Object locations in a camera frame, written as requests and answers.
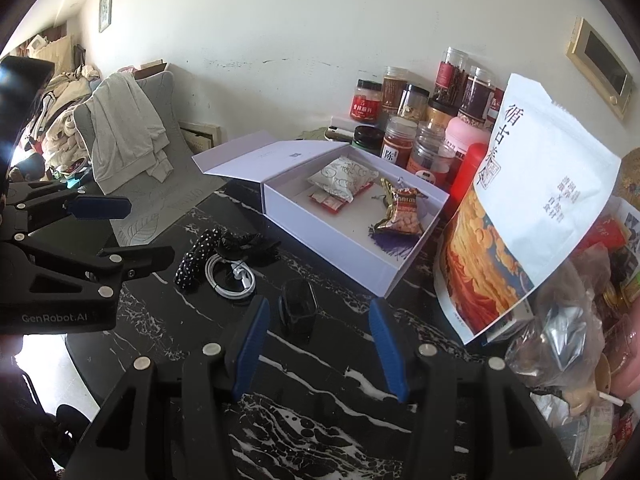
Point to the black scrunchie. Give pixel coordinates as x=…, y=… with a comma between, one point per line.
x=250, y=250

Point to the wooden framed wall cabinet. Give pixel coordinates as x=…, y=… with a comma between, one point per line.
x=600, y=65

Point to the white patterned snack packet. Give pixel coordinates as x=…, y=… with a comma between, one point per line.
x=342, y=177

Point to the red label spice jar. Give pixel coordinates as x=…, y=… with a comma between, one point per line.
x=366, y=100

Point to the white gift box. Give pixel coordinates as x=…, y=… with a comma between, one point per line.
x=320, y=245

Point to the red pouch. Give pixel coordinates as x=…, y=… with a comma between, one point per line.
x=496, y=105

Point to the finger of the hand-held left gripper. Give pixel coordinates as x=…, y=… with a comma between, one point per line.
x=100, y=207
x=140, y=260

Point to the grey cushioned chair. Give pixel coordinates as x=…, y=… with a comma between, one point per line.
x=145, y=210

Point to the orange powder jar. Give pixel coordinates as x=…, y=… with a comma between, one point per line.
x=398, y=142

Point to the red snack packet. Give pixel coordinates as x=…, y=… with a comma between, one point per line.
x=607, y=230

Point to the black polka dot hair band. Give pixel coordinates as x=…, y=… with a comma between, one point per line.
x=197, y=257

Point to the black lid herb slice jar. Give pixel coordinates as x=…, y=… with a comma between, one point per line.
x=414, y=102

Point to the tall brown powder jar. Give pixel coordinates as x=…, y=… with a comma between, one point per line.
x=395, y=85

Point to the green mat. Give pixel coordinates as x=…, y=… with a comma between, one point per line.
x=312, y=135

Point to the round woven mat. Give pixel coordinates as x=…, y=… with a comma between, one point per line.
x=630, y=177

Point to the clear jar with orange label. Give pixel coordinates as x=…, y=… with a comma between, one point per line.
x=432, y=152

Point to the pile of clothes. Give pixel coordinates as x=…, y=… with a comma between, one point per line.
x=55, y=110

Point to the dark label bean jar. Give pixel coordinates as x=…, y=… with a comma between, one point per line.
x=477, y=92

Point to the white paper bag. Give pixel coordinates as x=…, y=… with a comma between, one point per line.
x=627, y=220

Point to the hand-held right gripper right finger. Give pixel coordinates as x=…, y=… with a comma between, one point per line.
x=387, y=355

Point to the gold and brown snack packet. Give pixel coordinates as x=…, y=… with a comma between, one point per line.
x=402, y=210

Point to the pink bag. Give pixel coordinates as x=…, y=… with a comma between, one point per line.
x=627, y=370

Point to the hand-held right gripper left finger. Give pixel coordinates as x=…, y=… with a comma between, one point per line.
x=250, y=350

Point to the red and white packet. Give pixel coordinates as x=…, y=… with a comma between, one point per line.
x=327, y=202

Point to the black lid tan jar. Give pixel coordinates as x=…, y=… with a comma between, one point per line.
x=442, y=112

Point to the dark green jar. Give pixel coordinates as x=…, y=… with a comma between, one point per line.
x=367, y=139

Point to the flat white box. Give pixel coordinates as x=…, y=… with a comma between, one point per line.
x=341, y=121

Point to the grey garment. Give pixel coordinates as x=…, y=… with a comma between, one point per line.
x=127, y=125

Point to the tall dark red label jar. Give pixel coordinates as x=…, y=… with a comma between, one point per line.
x=450, y=75

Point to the large white and orange pouch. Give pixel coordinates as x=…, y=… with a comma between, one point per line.
x=540, y=160

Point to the small white and blue box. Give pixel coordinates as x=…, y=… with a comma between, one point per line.
x=520, y=315

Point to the lavender sachet with purple tassel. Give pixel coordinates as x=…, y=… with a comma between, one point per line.
x=387, y=245

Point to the red canister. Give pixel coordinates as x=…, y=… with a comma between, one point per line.
x=472, y=170

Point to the pink canister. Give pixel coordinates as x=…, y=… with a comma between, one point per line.
x=467, y=132

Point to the small wall picture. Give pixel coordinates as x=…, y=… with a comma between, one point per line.
x=105, y=7

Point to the clear plastic bag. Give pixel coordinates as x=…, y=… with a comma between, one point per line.
x=565, y=320

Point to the white power bank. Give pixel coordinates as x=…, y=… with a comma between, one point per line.
x=341, y=135

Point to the small black pouch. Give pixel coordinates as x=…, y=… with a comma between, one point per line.
x=297, y=305

